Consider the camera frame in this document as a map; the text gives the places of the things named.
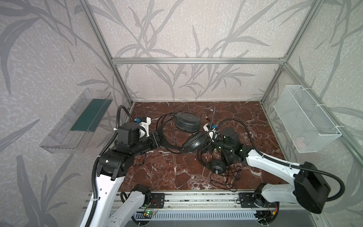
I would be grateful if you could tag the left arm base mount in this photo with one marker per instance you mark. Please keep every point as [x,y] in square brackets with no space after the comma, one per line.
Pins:
[155,201]

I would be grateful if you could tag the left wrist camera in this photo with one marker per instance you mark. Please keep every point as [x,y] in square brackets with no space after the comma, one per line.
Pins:
[144,123]

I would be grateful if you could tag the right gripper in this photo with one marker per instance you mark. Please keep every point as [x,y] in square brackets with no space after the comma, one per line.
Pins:
[214,144]

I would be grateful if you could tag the white wire mesh basket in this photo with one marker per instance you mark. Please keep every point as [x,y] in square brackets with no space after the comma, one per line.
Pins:
[302,116]

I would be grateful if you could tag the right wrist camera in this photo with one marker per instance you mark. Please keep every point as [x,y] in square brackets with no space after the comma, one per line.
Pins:
[211,131]

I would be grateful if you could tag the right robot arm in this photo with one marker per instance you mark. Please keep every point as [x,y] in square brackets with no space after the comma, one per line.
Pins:
[304,183]

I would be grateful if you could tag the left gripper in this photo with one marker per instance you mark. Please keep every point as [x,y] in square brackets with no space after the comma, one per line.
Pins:
[154,141]

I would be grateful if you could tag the clear plastic wall bin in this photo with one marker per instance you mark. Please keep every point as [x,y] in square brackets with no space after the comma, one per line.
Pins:
[75,129]

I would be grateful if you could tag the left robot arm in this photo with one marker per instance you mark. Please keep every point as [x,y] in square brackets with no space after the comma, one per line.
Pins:
[109,171]

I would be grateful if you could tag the black headphones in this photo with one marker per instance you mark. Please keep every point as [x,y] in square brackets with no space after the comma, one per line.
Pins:
[185,122]
[224,171]

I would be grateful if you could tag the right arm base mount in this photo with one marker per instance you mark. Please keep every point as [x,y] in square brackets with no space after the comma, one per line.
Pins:
[250,200]

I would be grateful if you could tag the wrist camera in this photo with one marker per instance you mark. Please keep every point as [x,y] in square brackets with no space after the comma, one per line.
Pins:
[144,123]
[211,131]

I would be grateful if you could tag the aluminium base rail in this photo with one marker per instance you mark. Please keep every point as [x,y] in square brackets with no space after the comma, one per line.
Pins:
[206,200]

